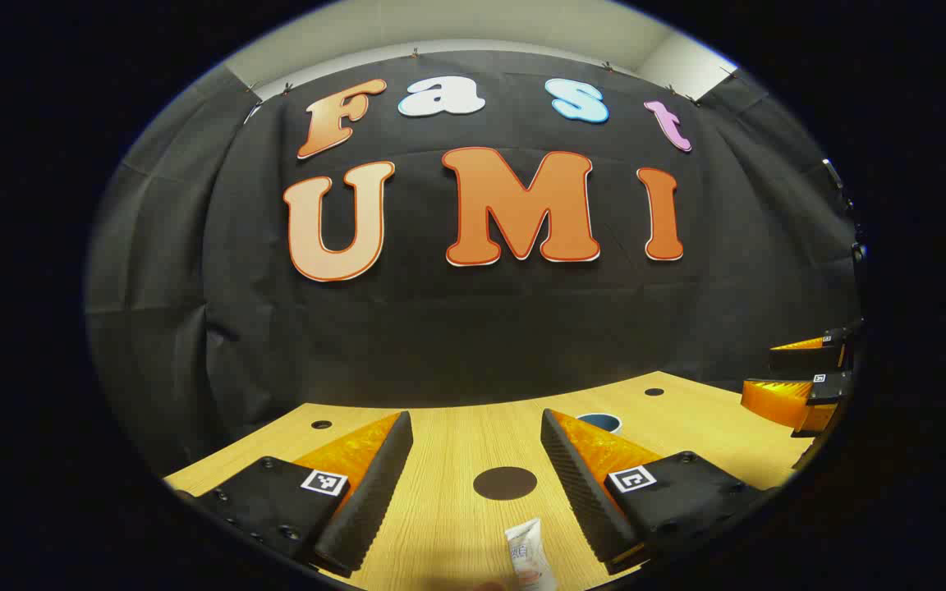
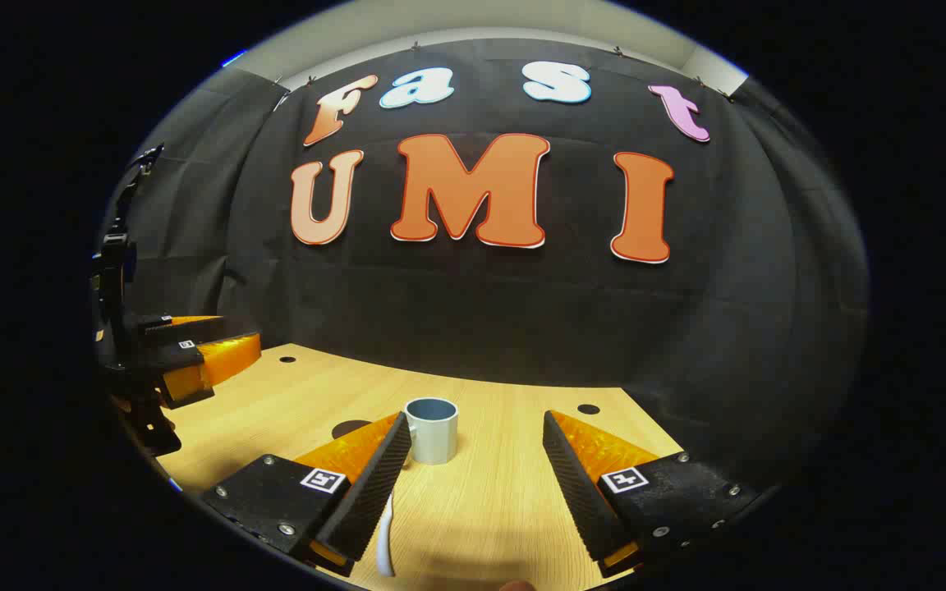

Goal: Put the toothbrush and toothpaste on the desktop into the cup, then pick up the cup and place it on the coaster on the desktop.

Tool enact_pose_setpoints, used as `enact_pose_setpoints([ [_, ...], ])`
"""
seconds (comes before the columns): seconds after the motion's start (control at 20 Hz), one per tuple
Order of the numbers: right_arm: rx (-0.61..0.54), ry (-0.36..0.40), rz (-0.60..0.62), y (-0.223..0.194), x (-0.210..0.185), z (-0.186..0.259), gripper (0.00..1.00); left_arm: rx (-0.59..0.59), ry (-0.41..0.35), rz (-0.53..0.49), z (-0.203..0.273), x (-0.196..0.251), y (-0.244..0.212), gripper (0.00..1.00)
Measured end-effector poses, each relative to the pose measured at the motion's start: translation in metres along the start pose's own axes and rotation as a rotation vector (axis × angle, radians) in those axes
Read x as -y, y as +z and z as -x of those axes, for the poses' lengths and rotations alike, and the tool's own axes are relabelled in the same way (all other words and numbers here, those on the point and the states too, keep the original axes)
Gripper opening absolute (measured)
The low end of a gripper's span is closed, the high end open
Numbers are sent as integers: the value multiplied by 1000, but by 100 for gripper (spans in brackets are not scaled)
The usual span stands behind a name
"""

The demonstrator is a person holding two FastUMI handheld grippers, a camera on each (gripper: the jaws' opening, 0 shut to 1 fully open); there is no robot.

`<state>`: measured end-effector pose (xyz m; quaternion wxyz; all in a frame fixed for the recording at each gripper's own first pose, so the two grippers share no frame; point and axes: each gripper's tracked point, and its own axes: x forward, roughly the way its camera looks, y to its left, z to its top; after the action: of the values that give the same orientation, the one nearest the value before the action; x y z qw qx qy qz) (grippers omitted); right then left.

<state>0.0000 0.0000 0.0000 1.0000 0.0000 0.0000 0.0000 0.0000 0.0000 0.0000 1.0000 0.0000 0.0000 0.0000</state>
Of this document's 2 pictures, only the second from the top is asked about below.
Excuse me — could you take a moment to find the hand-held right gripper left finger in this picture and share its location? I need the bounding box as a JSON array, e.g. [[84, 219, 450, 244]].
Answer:
[[200, 412, 414, 578]]

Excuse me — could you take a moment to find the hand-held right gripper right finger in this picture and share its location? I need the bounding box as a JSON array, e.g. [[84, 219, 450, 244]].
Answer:
[[542, 409, 761, 580]]

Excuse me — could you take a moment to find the white toothbrush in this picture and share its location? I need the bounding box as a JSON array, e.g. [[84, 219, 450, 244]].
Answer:
[[375, 492, 397, 578]]

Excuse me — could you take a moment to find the light blue cup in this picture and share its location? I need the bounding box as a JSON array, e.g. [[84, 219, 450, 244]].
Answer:
[[403, 397, 459, 466]]

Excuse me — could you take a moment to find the wooden desktop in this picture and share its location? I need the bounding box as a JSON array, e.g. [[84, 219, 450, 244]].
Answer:
[[124, 343, 687, 591]]

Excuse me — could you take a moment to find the black backdrop cloth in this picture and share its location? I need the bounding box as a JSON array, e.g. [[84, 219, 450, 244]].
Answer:
[[95, 37, 872, 493]]

